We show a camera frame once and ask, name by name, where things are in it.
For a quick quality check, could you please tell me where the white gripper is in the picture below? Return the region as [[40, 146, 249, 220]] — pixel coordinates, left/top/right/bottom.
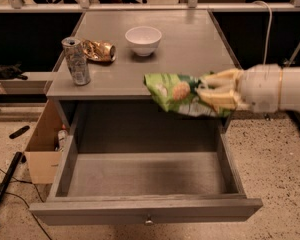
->
[[197, 64, 282, 113]]

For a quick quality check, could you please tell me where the green rice chip bag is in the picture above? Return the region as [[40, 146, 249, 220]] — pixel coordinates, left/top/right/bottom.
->
[[144, 73, 234, 117]]

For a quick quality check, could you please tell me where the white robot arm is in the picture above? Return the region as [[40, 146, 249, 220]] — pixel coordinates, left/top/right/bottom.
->
[[197, 64, 300, 113]]

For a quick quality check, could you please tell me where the grey cabinet with counter top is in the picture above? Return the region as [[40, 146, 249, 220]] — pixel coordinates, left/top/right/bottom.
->
[[47, 9, 239, 126]]

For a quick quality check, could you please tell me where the open grey top drawer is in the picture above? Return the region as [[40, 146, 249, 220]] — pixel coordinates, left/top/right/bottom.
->
[[30, 101, 263, 225]]

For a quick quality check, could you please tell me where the round metal drawer knob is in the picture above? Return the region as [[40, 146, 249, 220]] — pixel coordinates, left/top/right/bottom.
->
[[144, 217, 154, 226]]

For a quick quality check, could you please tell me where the black bag on shelf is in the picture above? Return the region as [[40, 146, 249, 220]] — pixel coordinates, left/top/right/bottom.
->
[[0, 64, 28, 80]]

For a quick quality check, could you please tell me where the white bowl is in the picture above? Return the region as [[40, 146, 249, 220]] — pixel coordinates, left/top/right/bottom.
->
[[125, 26, 162, 57]]

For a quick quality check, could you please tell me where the crushed gold can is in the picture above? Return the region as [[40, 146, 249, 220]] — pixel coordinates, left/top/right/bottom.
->
[[82, 40, 116, 62]]

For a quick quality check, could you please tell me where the upright silver drink can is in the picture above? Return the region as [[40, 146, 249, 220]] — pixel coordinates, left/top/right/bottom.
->
[[62, 37, 91, 86]]

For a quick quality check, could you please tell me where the bottle in cardboard box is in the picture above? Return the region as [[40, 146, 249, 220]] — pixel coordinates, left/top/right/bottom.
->
[[58, 125, 68, 151]]

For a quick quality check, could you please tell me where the cardboard box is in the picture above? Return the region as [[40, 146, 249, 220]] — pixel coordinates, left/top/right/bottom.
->
[[24, 101, 64, 184]]

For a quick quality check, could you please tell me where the small black object on floor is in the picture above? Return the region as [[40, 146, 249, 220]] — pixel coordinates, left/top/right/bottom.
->
[[9, 125, 30, 139]]

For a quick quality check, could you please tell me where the black pole on floor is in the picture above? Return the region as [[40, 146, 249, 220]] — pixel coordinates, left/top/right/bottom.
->
[[0, 152, 22, 204]]

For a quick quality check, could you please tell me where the white cable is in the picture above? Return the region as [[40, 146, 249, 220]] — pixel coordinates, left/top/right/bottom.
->
[[253, 0, 274, 66]]

